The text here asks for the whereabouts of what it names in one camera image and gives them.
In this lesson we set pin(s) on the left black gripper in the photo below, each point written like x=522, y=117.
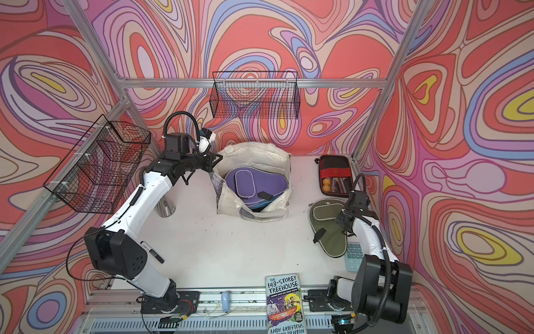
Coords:
x=211, y=161

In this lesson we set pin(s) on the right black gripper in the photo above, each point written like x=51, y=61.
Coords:
x=341, y=218

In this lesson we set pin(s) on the red black ping pong case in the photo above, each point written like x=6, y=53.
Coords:
x=335, y=175

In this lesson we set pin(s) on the green paddle case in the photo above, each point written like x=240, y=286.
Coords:
x=328, y=234

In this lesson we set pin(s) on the purple paddle case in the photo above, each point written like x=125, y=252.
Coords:
x=257, y=189

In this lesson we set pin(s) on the cream canvas tote bag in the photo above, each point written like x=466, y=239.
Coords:
x=263, y=156

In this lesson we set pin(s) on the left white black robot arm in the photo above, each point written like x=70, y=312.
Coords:
x=115, y=248

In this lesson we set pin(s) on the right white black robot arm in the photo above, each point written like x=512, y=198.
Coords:
x=382, y=286

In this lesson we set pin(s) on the teal calculator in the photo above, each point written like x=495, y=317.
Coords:
x=353, y=257

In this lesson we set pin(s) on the cup of pens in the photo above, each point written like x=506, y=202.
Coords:
x=165, y=208

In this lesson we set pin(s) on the black marker pen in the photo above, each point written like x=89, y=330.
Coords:
x=152, y=252

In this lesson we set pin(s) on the treehouse paperback book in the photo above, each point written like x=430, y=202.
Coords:
x=284, y=305

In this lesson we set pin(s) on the small light blue device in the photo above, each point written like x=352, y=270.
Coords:
x=225, y=301

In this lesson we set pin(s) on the green circuit board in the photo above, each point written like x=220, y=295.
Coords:
x=169, y=322

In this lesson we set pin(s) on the back black wire basket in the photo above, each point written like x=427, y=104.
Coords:
x=262, y=94

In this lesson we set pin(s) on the black wire basket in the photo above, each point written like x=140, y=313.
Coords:
x=93, y=178
x=262, y=94

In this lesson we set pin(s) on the left black wire basket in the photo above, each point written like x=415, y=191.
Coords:
x=93, y=178

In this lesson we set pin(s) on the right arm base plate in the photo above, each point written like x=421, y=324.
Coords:
x=320, y=301

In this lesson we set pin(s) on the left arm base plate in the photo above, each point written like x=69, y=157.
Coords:
x=183, y=303

